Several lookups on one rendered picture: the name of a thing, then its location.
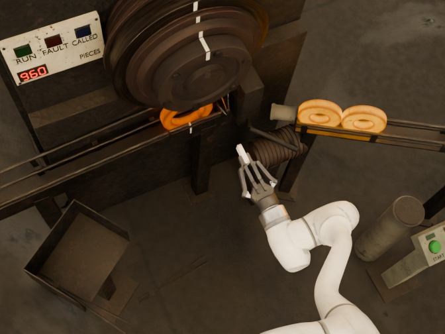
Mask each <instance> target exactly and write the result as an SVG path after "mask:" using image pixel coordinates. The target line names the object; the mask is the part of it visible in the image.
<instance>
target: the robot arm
mask: <svg viewBox="0 0 445 334"><path fill-rule="evenodd" d="M236 150H237V152H238V154H239V157H238V160H239V162H240V164H241V166H242V167H241V168H239V170H238V174H239V178H240V183H241V186H242V198H243V199H244V198H250V199H251V201H253V202H254V205H255V206H256V209H257V210H258V213H260V215H259V219H260V221H261V223H262V225H263V227H264V230H265V232H266V234H267V237H268V243H269V245H270V247H271V249H272V251H273V253H274V255H275V257H276V258H277V259H278V261H279V263H280V264H281V265H282V267H284V269H286V271H288V272H297V271H299V270H302V269H304V268H305V267H307V266H308V265H310V261H311V254H310V252H309V250H311V249H313V248H314V247H317V246H319V245H321V244H323V245H328V246H330V247H332V248H331V250H330V252H329V254H328V256H327V258H326V260H325V262H324V265H323V267H322V269H321V271H320V273H319V276H318V278H317V281H316V284H315V303H316V306H317V309H318V311H319V315H320V317H321V320H320V321H314V322H308V323H296V324H292V325H286V326H283V327H278V328H276V329H272V330H269V331H265V332H263V333H261V334H380V333H379V331H378V330H377V328H376V327H375V325H374V324H373V323H372V322H371V320H370V319H369V317H368V316H367V315H366V314H364V313H363V312H362V311H361V310H360V309H358V307H356V306H355V305H354V304H352V303H351V302H349V301H348V300H347V299H346V298H344V297H343V296H341V295H340V294H339V292H338V288H339V285H340V281H341V279H342V275H343V273H344V269H345V267H346V264H347V262H348V258H349V256H350V252H351V249H352V238H351V232H352V230H353V229H354V228H355V227H356V225H357V224H358V222H359V217H360V216H359V213H358V210H357V209H356V207H355V206H354V205H353V204H352V203H350V202H348V201H336V202H332V203H329V204H327V205H324V206H322V207H320V208H318V209H316V210H314V211H312V212H310V213H309V214H307V215H306V216H304V217H302V218H300V219H297V220H294V221H291V219H290V216H289V215H288V214H287V212H286V210H285V208H284V206H283V205H280V204H279V200H278V198H277V196H276V194H275V192H274V186H275V185H276V184H277V180H276V179H275V178H273V177H272V176H271V175H270V173H269V172H268V171H267V170H266V169H265V168H264V167H263V165H262V164H261V163H260V161H258V160H257V161H253V160H252V159H251V157H250V155H249V153H245V151H244V149H243V147H242V145H241V144H238V145H237V147H236ZM247 165H249V167H250V168H251V170H252V172H253V174H254V176H255V178H256V180H257V182H258V184H257V183H256V182H255V181H254V179H253V177H252V175H251V173H250V171H249V169H248V167H247ZM258 170H259V171H260V172H261V173H262V174H263V175H264V177H265V178H266V179H267V181H268V182H269V183H270V185H269V184H267V183H265V182H264V181H263V179H262V177H261V175H260V173H259V172H258ZM244 173H245V175H246V177H247V179H248V181H249V183H250V186H251V188H252V189H251V194H249V192H248V191H247V187H246V181H245V177H244Z"/></svg>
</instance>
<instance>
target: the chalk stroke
mask: <svg viewBox="0 0 445 334"><path fill-rule="evenodd" d="M193 11H197V2H195V3H194V5H193ZM199 22H200V17H196V23H199ZM201 37H203V31H201V32H199V38H200V39H199V40H200V41H201V43H202V45H203V47H204V49H205V51H206V52H207V51H209V48H208V46H207V44H206V42H205V41H204V39H203V38H201ZM209 58H210V52H208V53H207V55H206V60H209Z"/></svg>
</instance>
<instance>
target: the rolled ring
mask: <svg viewBox="0 0 445 334"><path fill-rule="evenodd" d="M212 108H213V103H211V104H209V105H206V106H204V107H201V108H199V110H196V111H194V112H192V113H191V114H189V115H187V116H184V117H180V118H173V116H174V115H175V114H176V113H177V111H169V110H167V109H164V108H163V109H162V111H161V113H160V120H161V122H162V124H163V126H164V128H166V129H167V130H170V129H173V128H176V127H178V126H181V125H184V124H186V123H188V122H192V121H194V120H197V119H200V118H202V117H205V116H207V115H208V114H209V113H210V112H211V110H212Z"/></svg>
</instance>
